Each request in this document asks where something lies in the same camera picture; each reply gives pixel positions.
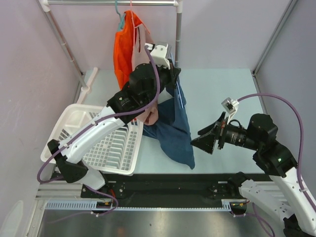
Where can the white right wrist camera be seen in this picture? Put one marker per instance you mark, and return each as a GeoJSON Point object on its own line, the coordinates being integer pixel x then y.
{"type": "Point", "coordinates": [231, 107]}

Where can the orange t shirt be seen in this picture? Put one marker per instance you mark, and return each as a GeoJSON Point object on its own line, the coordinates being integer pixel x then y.
{"type": "Point", "coordinates": [123, 47]}

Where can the teal clothes hanger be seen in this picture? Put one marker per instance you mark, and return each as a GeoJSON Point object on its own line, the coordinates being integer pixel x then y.
{"type": "Point", "coordinates": [121, 23]}

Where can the metal clothes rack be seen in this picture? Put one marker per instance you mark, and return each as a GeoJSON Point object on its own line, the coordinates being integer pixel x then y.
{"type": "Point", "coordinates": [45, 6]}

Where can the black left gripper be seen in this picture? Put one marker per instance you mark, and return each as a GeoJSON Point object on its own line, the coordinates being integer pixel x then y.
{"type": "Point", "coordinates": [172, 74]}

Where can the blue t shirt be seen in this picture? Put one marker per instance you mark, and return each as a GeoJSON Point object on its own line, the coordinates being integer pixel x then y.
{"type": "Point", "coordinates": [172, 129]}

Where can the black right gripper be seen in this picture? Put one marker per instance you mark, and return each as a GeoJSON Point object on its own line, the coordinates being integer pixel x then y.
{"type": "Point", "coordinates": [206, 142]}

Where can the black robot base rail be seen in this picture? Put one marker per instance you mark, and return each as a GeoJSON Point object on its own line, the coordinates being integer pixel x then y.
{"type": "Point", "coordinates": [178, 190]}

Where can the aluminium corner frame post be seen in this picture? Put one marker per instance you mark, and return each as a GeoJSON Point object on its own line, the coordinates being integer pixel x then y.
{"type": "Point", "coordinates": [277, 30]}

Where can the white plastic laundry basket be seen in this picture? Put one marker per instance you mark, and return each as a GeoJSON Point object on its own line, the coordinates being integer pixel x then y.
{"type": "Point", "coordinates": [115, 153]}

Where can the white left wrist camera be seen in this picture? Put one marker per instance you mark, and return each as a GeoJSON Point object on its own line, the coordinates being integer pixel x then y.
{"type": "Point", "coordinates": [160, 53]}

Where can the pink printed t shirt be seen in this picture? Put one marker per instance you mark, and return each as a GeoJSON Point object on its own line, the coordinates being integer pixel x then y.
{"type": "Point", "coordinates": [139, 56]}

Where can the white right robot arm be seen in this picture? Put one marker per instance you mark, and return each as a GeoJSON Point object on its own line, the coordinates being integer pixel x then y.
{"type": "Point", "coordinates": [296, 216]}

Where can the pink clothes hanger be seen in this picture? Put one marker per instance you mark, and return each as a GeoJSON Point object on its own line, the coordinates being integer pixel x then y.
{"type": "Point", "coordinates": [133, 23]}

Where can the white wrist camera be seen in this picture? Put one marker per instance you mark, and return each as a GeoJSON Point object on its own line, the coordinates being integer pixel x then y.
{"type": "Point", "coordinates": [160, 53]}
{"type": "Point", "coordinates": [231, 107]}

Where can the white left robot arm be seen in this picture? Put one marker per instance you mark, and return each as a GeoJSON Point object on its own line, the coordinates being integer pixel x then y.
{"type": "Point", "coordinates": [145, 83]}

